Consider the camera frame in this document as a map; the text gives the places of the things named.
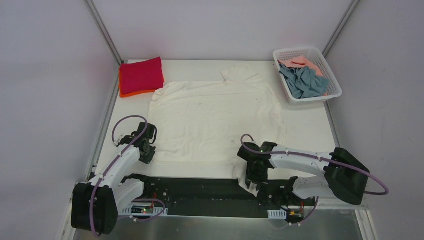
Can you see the right white cable duct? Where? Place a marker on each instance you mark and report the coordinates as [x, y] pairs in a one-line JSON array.
[[277, 214]]

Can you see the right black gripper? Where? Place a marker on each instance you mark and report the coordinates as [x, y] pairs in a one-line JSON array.
[[253, 178]]

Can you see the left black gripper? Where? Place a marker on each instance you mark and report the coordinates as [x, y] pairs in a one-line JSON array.
[[147, 153]]

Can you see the blue grey t shirt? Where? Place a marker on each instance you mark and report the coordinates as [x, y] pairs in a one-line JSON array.
[[304, 82]]

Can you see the cream white t shirt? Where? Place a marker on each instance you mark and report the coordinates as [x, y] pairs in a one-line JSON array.
[[201, 123]]

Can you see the right corner aluminium post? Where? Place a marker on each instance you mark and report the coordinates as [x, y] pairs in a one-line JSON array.
[[341, 26]]

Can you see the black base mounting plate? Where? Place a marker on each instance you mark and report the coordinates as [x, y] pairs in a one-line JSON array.
[[224, 198]]

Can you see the pink t shirt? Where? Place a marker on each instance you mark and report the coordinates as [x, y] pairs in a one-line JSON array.
[[300, 62]]

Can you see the white cable duct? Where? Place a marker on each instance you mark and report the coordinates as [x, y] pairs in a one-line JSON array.
[[140, 210], [277, 214]]

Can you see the folded red t shirt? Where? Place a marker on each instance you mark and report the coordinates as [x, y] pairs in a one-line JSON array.
[[151, 64]]

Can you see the corner aluminium post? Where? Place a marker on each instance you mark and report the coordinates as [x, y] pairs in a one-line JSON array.
[[341, 26], [96, 16]]

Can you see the aluminium front frame rail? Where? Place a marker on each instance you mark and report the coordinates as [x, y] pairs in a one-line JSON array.
[[331, 203]]

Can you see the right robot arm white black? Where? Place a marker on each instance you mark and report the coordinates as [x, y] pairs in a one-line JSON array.
[[332, 174]]

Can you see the left corner aluminium post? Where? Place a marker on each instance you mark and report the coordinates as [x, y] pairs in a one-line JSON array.
[[96, 16]]

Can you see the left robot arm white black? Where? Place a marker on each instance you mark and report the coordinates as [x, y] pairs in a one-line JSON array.
[[96, 204]]

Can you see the white plastic laundry basket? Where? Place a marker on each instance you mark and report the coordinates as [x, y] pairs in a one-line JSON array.
[[316, 57]]

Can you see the folded orange t shirt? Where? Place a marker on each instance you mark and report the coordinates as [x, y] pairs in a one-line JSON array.
[[135, 82]]

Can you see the left white cable duct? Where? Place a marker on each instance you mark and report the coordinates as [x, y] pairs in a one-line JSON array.
[[140, 210]]

